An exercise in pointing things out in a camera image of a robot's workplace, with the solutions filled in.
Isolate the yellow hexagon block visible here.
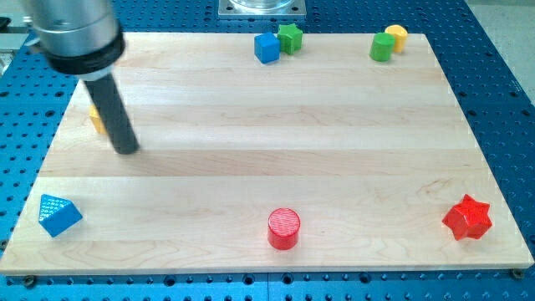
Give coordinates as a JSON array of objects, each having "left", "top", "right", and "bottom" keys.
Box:
[{"left": 89, "top": 105, "right": 107, "bottom": 135}]

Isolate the wooden board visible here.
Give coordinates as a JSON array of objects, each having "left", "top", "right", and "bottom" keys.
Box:
[{"left": 1, "top": 33, "right": 533, "bottom": 275}]

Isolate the red cylinder block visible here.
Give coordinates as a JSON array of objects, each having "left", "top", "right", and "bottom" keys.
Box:
[{"left": 267, "top": 207, "right": 301, "bottom": 250}]

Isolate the green star block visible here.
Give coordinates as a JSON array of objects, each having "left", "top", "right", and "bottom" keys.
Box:
[{"left": 277, "top": 23, "right": 303, "bottom": 55}]

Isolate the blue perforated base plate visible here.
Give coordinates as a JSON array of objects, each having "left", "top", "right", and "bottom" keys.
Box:
[{"left": 1, "top": 1, "right": 534, "bottom": 300}]

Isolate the green cylinder block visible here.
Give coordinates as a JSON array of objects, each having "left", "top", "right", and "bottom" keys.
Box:
[{"left": 369, "top": 33, "right": 395, "bottom": 62}]

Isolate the blue triangle block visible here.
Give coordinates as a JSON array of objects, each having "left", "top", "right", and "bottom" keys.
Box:
[{"left": 38, "top": 194, "right": 83, "bottom": 237}]

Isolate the blue cube block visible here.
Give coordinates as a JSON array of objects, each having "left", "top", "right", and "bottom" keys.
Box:
[{"left": 254, "top": 33, "right": 280, "bottom": 64}]

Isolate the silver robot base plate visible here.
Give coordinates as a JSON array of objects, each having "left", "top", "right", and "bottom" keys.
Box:
[{"left": 217, "top": 0, "right": 307, "bottom": 19}]

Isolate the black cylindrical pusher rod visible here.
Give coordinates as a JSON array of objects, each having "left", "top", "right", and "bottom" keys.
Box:
[{"left": 84, "top": 74, "right": 140, "bottom": 155}]

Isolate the yellow cylinder block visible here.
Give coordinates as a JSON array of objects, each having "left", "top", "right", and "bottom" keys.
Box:
[{"left": 385, "top": 24, "right": 409, "bottom": 53}]

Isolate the red star block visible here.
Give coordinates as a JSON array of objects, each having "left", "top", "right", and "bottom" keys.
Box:
[{"left": 442, "top": 194, "right": 493, "bottom": 241}]

